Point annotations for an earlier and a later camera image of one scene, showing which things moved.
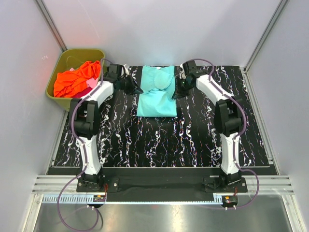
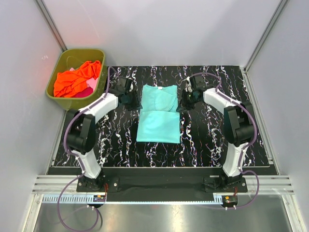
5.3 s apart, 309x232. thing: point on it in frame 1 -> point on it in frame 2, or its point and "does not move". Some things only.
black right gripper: x=178 y=93 -> x=184 y=105
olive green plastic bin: x=72 y=58 does not move
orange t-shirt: x=66 y=83 does not move
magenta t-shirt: x=83 y=93 does not move
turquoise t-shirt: x=158 y=86 -> x=158 y=120
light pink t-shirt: x=91 y=82 does not move
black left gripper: x=133 y=88 -> x=136 y=104
